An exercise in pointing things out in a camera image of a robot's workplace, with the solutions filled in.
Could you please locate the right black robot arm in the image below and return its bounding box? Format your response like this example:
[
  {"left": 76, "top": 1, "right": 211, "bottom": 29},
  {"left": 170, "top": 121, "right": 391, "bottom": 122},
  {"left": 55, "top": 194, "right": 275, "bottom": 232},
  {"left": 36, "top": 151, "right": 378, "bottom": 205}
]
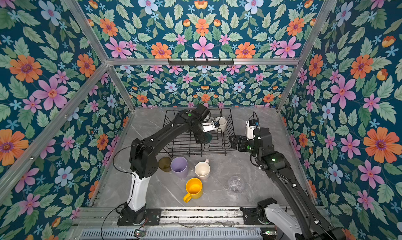
[{"left": 229, "top": 128, "right": 346, "bottom": 240}]

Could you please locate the yellow mug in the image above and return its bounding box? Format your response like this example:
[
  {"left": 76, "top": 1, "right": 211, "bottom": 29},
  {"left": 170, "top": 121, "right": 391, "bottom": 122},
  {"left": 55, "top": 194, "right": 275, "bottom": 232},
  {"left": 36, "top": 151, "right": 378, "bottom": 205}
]
[{"left": 183, "top": 178, "right": 203, "bottom": 203}]

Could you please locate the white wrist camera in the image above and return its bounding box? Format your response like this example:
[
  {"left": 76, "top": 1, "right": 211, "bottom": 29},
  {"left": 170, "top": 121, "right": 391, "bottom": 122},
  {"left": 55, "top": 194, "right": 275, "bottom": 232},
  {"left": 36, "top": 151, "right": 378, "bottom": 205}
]
[
  {"left": 202, "top": 121, "right": 220, "bottom": 133},
  {"left": 246, "top": 119, "right": 259, "bottom": 140}
]

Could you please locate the white mug red interior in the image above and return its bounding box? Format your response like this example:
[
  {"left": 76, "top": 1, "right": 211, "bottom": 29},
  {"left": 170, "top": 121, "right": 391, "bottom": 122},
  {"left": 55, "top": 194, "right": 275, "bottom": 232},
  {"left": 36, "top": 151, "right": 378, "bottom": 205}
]
[{"left": 214, "top": 117, "right": 227, "bottom": 133}]

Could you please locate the olive green glass cup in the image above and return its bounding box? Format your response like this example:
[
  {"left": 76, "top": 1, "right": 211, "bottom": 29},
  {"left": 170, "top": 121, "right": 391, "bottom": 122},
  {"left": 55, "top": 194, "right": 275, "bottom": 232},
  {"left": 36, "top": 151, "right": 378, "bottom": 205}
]
[{"left": 158, "top": 157, "right": 172, "bottom": 173}]

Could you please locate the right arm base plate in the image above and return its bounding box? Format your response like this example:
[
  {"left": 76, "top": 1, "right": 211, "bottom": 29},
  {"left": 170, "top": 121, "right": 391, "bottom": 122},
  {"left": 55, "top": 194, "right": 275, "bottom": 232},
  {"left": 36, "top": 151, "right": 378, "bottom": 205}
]
[{"left": 240, "top": 207, "right": 270, "bottom": 225}]

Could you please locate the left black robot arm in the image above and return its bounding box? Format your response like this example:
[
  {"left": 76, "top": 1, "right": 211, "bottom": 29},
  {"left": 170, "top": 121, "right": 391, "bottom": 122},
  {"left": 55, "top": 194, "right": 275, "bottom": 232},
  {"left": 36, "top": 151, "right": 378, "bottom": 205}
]
[{"left": 120, "top": 105, "right": 218, "bottom": 225}]

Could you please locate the black wire dish rack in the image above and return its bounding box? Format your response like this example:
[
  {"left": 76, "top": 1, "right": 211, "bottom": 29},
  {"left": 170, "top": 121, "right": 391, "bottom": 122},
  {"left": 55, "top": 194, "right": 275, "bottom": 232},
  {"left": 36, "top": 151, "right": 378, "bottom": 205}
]
[{"left": 160, "top": 108, "right": 236, "bottom": 158}]

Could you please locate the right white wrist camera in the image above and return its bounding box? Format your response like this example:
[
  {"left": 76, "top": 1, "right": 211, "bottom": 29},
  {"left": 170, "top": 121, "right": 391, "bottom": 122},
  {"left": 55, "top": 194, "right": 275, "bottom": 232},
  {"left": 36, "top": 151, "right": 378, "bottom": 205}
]
[{"left": 246, "top": 119, "right": 259, "bottom": 140}]

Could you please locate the cream mug pink handle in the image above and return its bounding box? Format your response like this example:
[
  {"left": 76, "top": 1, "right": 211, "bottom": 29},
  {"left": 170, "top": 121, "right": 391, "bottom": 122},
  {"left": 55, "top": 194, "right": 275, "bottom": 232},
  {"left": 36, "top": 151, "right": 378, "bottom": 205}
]
[{"left": 194, "top": 159, "right": 210, "bottom": 180}]

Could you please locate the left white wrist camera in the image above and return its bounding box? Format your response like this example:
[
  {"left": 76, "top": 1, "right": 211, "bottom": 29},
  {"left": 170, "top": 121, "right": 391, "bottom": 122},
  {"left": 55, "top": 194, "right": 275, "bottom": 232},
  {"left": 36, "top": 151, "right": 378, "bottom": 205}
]
[{"left": 202, "top": 121, "right": 220, "bottom": 133}]

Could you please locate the clear glass cup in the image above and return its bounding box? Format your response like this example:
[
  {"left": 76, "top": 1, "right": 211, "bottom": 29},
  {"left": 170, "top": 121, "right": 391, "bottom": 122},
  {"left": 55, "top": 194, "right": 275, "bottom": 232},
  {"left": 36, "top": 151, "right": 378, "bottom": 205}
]
[{"left": 228, "top": 176, "right": 245, "bottom": 193}]

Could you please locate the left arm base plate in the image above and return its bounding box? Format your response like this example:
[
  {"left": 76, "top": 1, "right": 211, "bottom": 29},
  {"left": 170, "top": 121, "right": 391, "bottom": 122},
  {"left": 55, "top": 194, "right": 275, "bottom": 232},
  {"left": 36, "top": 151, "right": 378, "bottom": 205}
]
[{"left": 117, "top": 207, "right": 162, "bottom": 226}]

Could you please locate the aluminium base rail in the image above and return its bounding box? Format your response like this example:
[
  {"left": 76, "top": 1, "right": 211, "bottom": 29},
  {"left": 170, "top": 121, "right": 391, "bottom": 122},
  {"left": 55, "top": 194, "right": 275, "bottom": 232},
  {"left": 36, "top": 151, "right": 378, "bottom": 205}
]
[{"left": 71, "top": 207, "right": 332, "bottom": 228}]

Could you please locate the black wall hook rail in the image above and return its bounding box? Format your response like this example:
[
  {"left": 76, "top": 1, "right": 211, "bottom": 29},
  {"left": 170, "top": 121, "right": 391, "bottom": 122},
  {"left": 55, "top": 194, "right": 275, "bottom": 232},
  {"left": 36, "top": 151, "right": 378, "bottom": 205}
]
[{"left": 167, "top": 59, "right": 235, "bottom": 66}]

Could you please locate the lilac plastic cup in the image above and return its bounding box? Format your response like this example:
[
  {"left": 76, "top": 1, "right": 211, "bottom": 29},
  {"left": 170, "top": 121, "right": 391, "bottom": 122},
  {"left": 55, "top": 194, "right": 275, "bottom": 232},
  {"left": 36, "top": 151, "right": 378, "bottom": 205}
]
[{"left": 170, "top": 156, "right": 188, "bottom": 178}]

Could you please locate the dark green mug white interior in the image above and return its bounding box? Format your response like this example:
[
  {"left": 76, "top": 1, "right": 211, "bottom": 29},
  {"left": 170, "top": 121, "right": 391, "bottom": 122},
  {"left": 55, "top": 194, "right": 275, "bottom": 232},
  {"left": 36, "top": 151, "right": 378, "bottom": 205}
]
[{"left": 204, "top": 133, "right": 213, "bottom": 144}]

